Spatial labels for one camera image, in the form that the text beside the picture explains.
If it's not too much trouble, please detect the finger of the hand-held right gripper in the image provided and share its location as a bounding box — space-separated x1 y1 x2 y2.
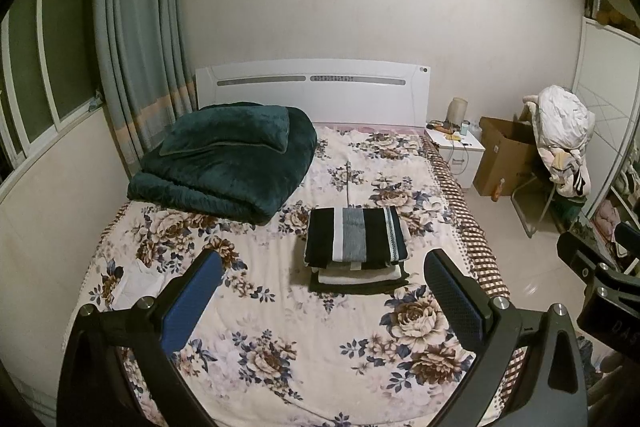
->
615 223 640 260
556 231 621 288

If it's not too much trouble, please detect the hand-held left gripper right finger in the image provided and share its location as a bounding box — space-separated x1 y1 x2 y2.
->
424 248 591 427

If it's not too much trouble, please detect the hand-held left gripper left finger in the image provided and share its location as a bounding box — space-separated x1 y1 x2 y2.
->
57 249 226 427

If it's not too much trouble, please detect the pile of pale clothes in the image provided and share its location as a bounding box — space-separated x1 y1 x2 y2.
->
522 84 597 198

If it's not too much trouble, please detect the flat white cloth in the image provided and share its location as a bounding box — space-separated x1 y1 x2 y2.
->
107 257 166 310

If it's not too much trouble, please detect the white folded garment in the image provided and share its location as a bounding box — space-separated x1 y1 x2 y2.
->
317 263 408 286

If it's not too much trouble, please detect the dark green plush blanket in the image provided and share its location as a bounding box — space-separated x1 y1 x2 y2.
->
126 102 319 224

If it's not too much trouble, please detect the floral bed sheet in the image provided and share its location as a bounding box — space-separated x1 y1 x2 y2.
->
62 124 511 427

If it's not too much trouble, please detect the brown cardboard box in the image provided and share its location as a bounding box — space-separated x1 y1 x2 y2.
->
472 116 541 198

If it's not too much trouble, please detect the white wardrobe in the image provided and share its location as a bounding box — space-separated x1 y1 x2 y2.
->
570 0 640 228

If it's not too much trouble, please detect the white nightstand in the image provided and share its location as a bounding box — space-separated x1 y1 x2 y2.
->
425 123 487 194

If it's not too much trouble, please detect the dark green plush pillow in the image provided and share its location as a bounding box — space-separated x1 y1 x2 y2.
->
159 105 292 155

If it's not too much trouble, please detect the beige table lamp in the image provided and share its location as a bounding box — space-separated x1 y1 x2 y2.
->
446 97 469 128

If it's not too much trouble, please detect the white bed headboard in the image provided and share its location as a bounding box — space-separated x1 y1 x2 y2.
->
194 58 432 130

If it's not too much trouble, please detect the blue-green curtain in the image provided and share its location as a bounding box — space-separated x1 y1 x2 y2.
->
92 0 198 168

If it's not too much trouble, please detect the white framed window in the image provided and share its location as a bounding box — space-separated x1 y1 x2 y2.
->
0 0 108 200

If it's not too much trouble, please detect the metal frame chair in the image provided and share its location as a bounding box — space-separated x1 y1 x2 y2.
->
510 147 591 239

